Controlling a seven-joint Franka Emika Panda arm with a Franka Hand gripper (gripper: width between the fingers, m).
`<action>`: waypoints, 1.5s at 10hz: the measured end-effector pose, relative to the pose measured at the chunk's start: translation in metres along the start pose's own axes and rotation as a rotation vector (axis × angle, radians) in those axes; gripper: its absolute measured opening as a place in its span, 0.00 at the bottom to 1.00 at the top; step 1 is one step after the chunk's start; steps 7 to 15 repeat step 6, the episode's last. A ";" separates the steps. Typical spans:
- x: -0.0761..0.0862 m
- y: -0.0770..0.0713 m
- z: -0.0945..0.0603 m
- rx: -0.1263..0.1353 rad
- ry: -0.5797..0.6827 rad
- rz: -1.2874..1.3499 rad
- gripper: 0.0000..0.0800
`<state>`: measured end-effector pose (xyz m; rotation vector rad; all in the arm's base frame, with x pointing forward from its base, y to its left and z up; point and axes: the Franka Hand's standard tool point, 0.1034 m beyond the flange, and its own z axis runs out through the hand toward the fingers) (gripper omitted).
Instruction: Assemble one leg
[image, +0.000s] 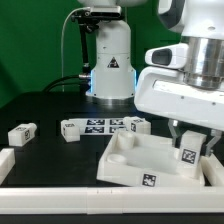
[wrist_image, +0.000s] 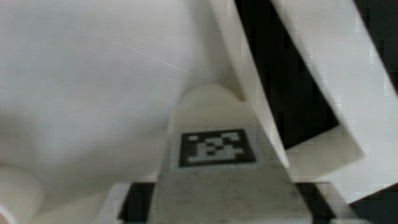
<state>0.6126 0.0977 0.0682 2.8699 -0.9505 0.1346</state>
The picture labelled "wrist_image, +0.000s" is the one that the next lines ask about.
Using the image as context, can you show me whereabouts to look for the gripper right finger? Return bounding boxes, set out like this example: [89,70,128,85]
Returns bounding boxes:
[297,182,359,224]

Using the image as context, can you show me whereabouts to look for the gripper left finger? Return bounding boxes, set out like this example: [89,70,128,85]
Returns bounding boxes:
[96,182,155,224]

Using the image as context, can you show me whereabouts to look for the white square tabletop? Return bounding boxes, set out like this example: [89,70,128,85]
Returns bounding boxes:
[0,0,292,224]

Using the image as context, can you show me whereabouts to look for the white obstacle right rail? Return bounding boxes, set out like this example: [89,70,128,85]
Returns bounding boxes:
[272,0,398,202]

